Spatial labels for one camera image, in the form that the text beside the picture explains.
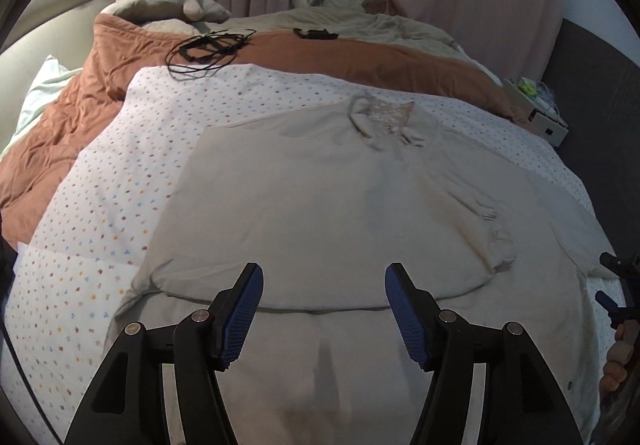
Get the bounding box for cardboard box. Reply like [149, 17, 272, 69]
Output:
[502, 76, 571, 147]

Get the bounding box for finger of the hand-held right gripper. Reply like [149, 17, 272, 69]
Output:
[599, 252, 640, 281]
[595, 291, 640, 329]

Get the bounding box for beige plush toy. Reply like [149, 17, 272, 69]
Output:
[97, 0, 233, 23]

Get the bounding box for white pillow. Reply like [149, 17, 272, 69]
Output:
[0, 55, 84, 157]

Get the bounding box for brown comforter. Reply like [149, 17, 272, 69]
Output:
[0, 12, 521, 246]

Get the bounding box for white floral blanket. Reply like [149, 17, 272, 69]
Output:
[0, 62, 608, 445]

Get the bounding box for large beige garment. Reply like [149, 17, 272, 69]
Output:
[102, 95, 621, 445]

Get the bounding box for black cable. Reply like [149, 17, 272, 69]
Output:
[166, 28, 257, 78]

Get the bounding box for cream upholstered headboard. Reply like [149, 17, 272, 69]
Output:
[0, 0, 162, 71]

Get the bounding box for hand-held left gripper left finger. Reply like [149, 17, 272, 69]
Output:
[64, 263, 264, 445]

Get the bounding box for small black device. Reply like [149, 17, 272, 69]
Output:
[293, 28, 337, 41]

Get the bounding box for beige crumpled blanket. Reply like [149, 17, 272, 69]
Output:
[142, 8, 501, 86]

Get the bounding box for beige printed pillow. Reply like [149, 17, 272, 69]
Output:
[290, 0, 390, 15]

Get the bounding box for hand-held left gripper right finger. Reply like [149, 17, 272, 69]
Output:
[384, 262, 583, 445]

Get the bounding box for person's right hand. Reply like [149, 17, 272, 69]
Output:
[601, 321, 640, 392]

